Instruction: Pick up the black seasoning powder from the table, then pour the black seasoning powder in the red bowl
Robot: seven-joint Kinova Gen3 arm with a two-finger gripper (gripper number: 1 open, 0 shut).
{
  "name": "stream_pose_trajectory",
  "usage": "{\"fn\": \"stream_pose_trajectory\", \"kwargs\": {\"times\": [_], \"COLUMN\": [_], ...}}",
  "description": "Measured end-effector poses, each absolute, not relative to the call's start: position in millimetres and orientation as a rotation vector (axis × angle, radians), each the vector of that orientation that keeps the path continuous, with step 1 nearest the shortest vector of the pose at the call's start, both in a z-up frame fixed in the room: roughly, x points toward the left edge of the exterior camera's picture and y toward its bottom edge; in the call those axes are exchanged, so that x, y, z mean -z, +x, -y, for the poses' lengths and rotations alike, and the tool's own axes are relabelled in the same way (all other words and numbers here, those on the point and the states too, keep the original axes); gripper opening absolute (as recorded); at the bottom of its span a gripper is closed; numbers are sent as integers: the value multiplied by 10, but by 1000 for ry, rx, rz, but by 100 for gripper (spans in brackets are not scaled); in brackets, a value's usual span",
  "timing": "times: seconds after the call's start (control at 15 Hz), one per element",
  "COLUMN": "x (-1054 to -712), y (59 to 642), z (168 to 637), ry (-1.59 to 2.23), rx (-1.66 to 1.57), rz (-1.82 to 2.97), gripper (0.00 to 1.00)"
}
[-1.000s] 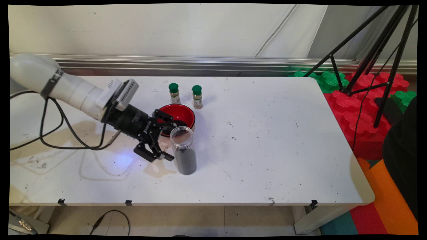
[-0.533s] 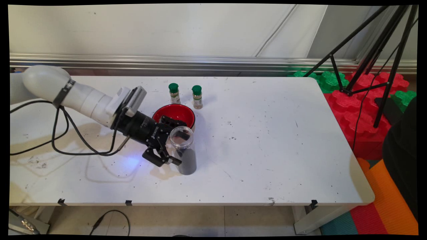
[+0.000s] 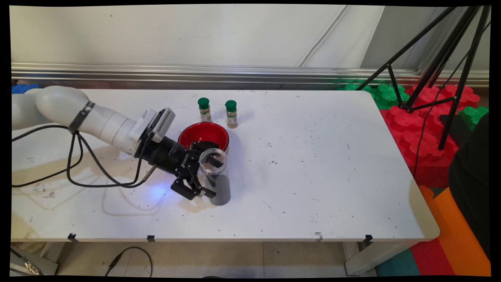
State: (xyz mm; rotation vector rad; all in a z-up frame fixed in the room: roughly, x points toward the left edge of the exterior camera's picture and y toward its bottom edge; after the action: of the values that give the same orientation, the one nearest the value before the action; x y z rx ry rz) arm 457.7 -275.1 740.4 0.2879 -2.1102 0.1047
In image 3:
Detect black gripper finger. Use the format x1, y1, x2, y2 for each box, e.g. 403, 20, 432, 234
171, 174, 216, 201
191, 140, 222, 167

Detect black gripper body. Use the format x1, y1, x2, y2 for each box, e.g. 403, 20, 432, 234
135, 133, 201, 179

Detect clear plastic jar black seeds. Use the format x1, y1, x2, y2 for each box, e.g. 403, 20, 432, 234
199, 148, 231, 206

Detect red bowl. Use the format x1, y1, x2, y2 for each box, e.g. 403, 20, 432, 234
178, 122, 230, 156

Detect spice bottle green cap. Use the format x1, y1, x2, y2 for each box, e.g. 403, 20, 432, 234
198, 98, 213, 123
225, 100, 239, 129

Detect grey table leg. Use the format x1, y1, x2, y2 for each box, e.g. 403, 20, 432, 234
10, 245, 59, 276

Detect white table leg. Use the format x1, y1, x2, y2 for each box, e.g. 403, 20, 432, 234
344, 240, 415, 276

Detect red and green foam mat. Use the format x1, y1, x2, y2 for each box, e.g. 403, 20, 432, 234
339, 82, 410, 110

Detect teal foam floor mat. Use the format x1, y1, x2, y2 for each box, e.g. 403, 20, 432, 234
376, 248, 421, 277

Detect red foam blocks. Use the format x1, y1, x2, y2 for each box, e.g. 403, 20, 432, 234
380, 84, 481, 188

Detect red foam floor mat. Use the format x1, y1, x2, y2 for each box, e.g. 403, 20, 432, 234
410, 238, 456, 277

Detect black tripod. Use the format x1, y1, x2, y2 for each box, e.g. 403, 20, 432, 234
354, 5, 491, 151

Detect green foam block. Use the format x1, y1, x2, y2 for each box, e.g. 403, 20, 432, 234
458, 107, 489, 132

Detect orange foam floor mat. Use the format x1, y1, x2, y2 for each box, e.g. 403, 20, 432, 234
419, 185, 491, 277

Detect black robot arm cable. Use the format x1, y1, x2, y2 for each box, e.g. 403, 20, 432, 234
12, 125, 157, 188

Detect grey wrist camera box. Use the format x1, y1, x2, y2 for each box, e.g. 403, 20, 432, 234
129, 108, 176, 143

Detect aluminium wall rail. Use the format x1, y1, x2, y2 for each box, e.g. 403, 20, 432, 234
11, 62, 490, 89

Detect black cable strap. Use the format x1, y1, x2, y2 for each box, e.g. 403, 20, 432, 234
68, 101, 96, 134

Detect black cable with plug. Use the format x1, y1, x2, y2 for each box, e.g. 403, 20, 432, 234
104, 246, 153, 278

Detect cable with metal plug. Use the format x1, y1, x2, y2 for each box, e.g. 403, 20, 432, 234
11, 249, 44, 275

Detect thin black tripod cable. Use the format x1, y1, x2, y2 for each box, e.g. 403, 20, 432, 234
413, 22, 491, 177

